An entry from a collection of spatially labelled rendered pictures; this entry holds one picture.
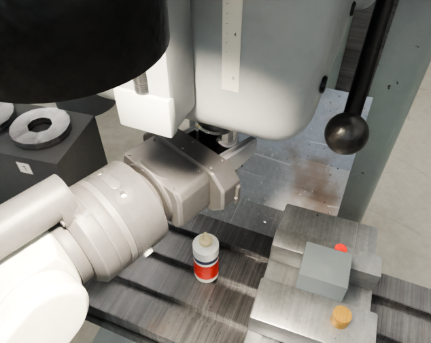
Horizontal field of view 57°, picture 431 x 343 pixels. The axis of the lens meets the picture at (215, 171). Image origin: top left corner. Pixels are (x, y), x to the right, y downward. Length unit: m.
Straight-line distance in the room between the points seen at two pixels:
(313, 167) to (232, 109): 0.55
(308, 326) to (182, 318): 0.21
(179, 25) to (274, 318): 0.38
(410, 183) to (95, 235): 2.06
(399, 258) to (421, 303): 1.24
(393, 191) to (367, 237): 1.55
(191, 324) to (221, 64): 0.45
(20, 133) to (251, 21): 0.48
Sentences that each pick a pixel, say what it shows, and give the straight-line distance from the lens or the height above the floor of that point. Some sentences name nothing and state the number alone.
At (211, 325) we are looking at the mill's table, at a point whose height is 0.93.
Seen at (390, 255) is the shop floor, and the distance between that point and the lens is 1.95.
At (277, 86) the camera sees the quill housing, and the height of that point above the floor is 1.37.
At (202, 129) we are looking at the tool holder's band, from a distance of 0.40.
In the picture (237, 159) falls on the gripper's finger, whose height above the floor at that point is 1.22.
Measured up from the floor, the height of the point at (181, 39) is 1.40.
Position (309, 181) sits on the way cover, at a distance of 0.82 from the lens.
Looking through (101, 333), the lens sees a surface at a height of 0.85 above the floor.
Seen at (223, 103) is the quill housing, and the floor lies 1.35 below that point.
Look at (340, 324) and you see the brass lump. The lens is 0.52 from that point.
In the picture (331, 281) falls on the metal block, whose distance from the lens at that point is 0.52.
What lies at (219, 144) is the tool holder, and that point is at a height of 1.24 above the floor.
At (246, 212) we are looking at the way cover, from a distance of 0.82.
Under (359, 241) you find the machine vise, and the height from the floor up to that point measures 1.00.
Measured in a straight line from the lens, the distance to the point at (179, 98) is 0.26.
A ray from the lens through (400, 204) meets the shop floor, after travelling 2.16.
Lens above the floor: 1.51
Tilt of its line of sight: 46 degrees down
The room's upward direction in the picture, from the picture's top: straight up
